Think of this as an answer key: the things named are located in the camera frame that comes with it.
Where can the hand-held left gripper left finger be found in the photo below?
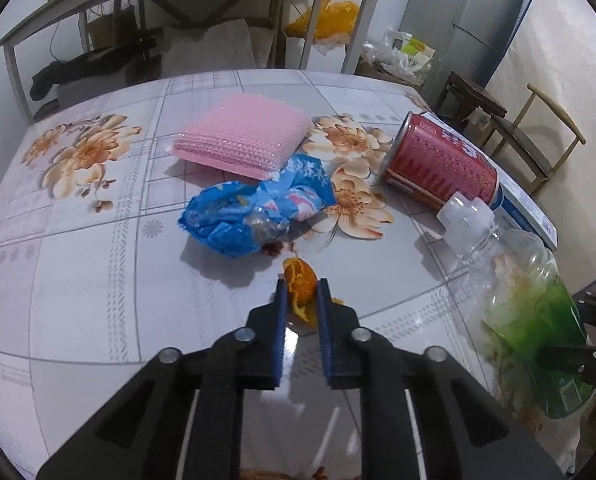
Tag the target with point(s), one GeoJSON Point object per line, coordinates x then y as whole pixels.
{"type": "Point", "coordinates": [279, 340]}

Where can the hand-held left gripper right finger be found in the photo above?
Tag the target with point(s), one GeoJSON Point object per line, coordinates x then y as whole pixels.
{"type": "Point", "coordinates": [325, 345]}

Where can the orange peel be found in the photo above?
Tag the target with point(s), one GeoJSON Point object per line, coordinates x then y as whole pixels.
{"type": "Point", "coordinates": [300, 282]}

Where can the clear plastic bottle green label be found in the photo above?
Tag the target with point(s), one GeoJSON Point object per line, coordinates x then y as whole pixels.
{"type": "Point", "coordinates": [527, 285]}

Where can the blue and white box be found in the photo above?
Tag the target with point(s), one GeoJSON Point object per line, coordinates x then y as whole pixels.
{"type": "Point", "coordinates": [532, 217]}

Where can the blue wrapper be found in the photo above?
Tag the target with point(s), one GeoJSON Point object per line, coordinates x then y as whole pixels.
{"type": "Point", "coordinates": [228, 220]}

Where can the pink scouring sponge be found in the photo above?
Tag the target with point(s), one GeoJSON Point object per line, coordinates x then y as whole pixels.
{"type": "Point", "coordinates": [238, 135]}

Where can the red drink can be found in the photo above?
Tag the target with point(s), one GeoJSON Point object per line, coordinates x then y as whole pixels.
{"type": "Point", "coordinates": [442, 162]}

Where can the floral tablecloth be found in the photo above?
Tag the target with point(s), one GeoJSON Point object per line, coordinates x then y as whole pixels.
{"type": "Point", "coordinates": [128, 285]}

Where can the wooden chair grey seat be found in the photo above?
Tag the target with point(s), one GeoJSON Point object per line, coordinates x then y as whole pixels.
{"type": "Point", "coordinates": [522, 150]}

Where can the white mattress blue trim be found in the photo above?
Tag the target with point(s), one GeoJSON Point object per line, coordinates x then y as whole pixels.
{"type": "Point", "coordinates": [567, 60]}

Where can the dark wooden stool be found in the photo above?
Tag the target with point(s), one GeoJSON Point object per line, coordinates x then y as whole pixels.
{"type": "Point", "coordinates": [470, 90]}

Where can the white cabinet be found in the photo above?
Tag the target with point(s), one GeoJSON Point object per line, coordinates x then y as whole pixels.
{"type": "Point", "coordinates": [323, 57]}

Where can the pile of clear plastic bags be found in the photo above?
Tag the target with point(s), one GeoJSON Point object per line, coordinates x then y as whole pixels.
{"type": "Point", "coordinates": [402, 52]}

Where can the white sack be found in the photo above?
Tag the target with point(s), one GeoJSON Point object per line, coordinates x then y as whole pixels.
{"type": "Point", "coordinates": [218, 42]}

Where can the yellow plastic bag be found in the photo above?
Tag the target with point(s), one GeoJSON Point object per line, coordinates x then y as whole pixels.
{"type": "Point", "coordinates": [328, 17]}

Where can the grey refrigerator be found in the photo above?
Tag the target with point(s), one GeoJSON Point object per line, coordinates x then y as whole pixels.
{"type": "Point", "coordinates": [462, 10]}

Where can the black cloth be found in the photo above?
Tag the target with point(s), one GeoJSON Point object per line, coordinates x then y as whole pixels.
{"type": "Point", "coordinates": [78, 70]}

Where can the small cardboard box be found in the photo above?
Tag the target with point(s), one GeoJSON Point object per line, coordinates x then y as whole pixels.
{"type": "Point", "coordinates": [103, 30]}

